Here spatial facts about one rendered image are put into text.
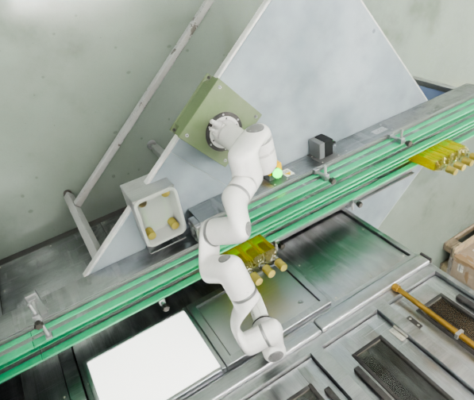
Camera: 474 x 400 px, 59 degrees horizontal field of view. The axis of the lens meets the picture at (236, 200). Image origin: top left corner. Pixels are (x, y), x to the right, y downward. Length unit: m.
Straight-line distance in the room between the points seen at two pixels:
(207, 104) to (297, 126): 0.54
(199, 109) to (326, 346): 0.97
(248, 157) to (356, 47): 0.98
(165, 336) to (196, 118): 0.83
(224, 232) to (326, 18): 1.07
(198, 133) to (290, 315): 0.77
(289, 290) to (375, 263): 0.40
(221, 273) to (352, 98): 1.22
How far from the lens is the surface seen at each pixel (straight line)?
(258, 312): 1.47
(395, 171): 2.27
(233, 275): 1.20
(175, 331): 1.70
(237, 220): 1.18
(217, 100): 1.57
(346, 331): 1.67
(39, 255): 2.42
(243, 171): 1.27
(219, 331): 1.66
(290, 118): 1.91
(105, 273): 1.77
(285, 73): 1.83
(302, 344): 1.60
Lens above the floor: 2.17
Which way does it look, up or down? 48 degrees down
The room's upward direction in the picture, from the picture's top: 130 degrees clockwise
